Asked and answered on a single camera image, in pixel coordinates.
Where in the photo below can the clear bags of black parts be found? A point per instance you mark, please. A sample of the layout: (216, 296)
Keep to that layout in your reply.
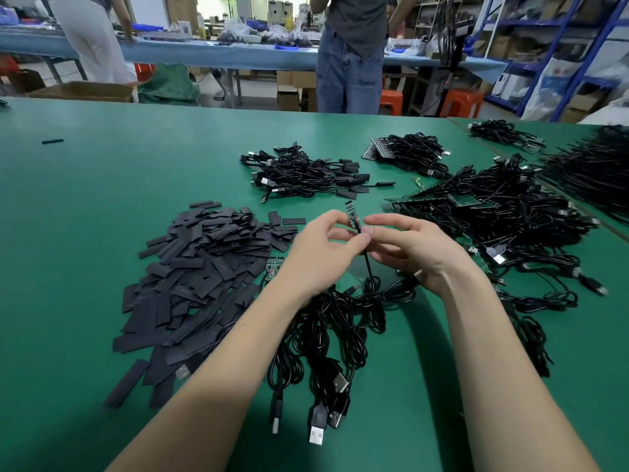
(265, 34)

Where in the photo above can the stacked brown cardboard boxes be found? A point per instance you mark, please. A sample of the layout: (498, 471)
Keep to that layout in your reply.
(295, 90)

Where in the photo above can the small green circuit board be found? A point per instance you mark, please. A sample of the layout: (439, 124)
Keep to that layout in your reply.
(273, 270)

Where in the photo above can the person's left hand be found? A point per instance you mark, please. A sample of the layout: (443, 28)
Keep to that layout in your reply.
(309, 260)

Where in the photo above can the long blue work table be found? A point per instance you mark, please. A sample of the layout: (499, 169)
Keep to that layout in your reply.
(211, 53)

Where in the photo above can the pile of black tube sleeves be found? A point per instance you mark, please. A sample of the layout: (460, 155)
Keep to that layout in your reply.
(206, 285)

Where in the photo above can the person's right thumb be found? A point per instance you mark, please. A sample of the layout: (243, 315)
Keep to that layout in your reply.
(386, 246)

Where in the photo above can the blue metal shelf rack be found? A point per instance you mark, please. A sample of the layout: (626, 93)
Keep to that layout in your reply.
(540, 29)

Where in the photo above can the open brown cardboard box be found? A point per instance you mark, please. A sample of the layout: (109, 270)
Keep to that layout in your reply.
(83, 91)

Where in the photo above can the white plastic sack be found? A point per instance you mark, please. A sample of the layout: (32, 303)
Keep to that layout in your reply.
(550, 90)

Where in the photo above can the person's right hand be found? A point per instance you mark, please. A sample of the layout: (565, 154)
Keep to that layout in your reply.
(422, 255)

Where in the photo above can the red plastic stool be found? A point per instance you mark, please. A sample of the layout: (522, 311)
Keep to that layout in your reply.
(143, 71)

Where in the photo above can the black machine stand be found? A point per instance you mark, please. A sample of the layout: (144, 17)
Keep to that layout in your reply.
(449, 44)

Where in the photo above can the green cloth bag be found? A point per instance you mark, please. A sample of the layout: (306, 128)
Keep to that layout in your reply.
(169, 85)

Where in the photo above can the person's left thumb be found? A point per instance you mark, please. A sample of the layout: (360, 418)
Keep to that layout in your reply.
(351, 239)

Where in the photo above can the orange plastic stool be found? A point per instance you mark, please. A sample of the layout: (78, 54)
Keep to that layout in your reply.
(462, 103)
(391, 102)

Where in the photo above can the person's right forearm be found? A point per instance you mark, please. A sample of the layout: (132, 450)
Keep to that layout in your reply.
(506, 388)

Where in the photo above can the person's left forearm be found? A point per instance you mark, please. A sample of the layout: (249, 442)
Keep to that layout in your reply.
(226, 388)

